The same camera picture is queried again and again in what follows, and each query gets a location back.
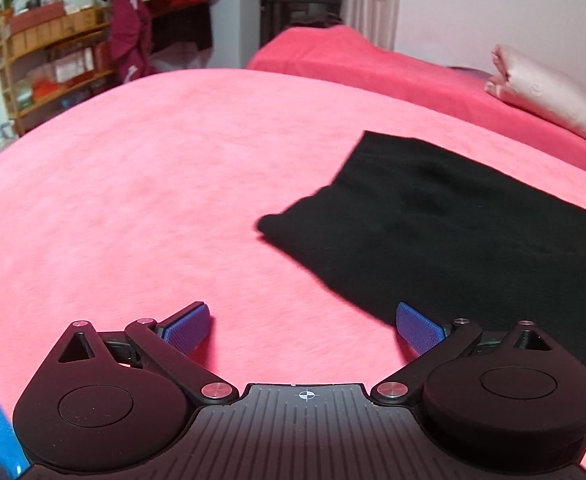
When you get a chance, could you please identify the black pants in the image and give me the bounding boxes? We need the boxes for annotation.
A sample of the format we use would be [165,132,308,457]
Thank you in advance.
[256,131,586,366]

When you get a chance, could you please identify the pink bed blanket near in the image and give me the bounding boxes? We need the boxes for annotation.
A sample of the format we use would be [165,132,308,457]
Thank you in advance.
[0,67,586,480]

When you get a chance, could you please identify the red bed cover far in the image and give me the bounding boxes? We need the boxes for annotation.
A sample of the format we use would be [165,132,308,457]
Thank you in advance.
[247,25,586,171]

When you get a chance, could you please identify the wooden shelf unit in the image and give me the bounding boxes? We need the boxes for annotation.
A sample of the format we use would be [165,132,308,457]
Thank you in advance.
[0,3,116,136]

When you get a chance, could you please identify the hanging clothes on rack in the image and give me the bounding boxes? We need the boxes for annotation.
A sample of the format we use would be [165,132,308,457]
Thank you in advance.
[102,0,216,84]

